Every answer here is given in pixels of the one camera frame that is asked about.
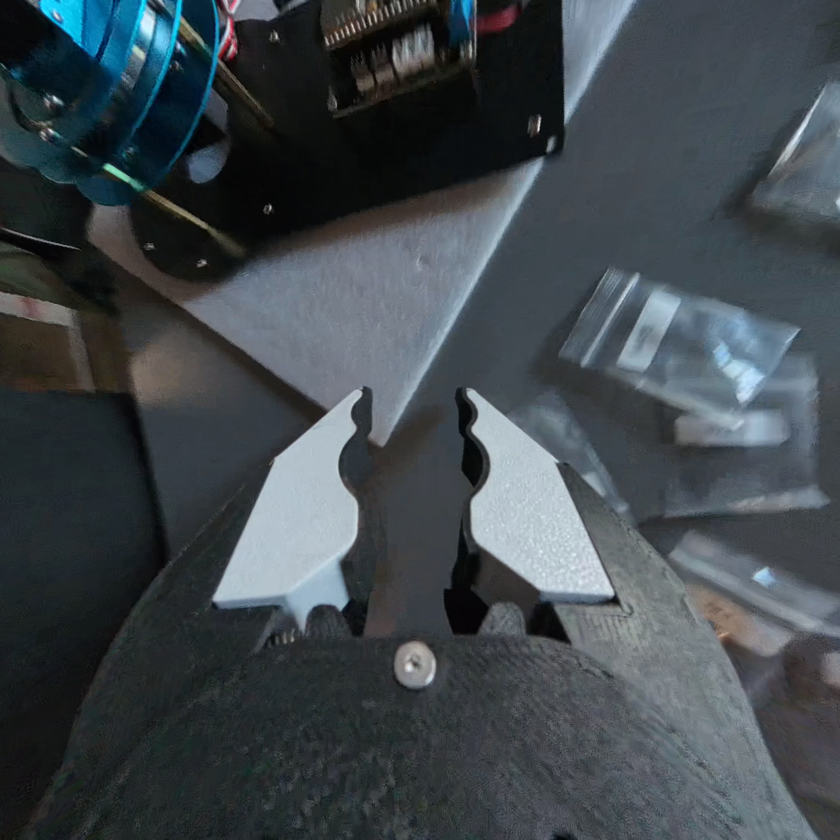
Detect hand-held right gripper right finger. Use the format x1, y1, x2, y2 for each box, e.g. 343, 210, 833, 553
446, 386, 618, 636

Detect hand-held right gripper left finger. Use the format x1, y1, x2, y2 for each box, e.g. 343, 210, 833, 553
211, 386, 379, 636

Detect person's dark trousers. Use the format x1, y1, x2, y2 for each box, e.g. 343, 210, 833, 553
0, 387, 166, 834

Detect robot circuit board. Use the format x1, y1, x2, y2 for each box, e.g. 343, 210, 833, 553
320, 0, 480, 120

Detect white foam mat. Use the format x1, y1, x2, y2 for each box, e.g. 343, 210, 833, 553
88, 0, 641, 448

